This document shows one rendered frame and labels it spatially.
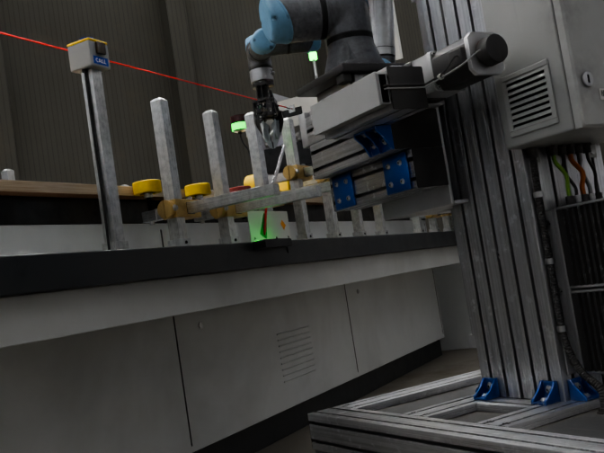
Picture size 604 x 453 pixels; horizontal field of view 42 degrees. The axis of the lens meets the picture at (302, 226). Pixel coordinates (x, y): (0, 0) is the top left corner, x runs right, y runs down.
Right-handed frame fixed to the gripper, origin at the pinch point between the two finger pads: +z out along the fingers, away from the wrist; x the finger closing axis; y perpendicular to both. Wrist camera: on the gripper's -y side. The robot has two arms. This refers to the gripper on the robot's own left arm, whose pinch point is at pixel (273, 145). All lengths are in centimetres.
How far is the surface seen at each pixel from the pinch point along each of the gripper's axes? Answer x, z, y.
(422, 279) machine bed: 44, 55, -202
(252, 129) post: -6.7, -6.9, -3.5
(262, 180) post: -5.7, 10.3, -3.1
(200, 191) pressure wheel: -22.5, 12.9, 14.1
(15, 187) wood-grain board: -52, 13, 74
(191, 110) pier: -247, -239, -908
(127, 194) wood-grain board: -38, 13, 37
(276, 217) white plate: -3.6, 22.7, -6.3
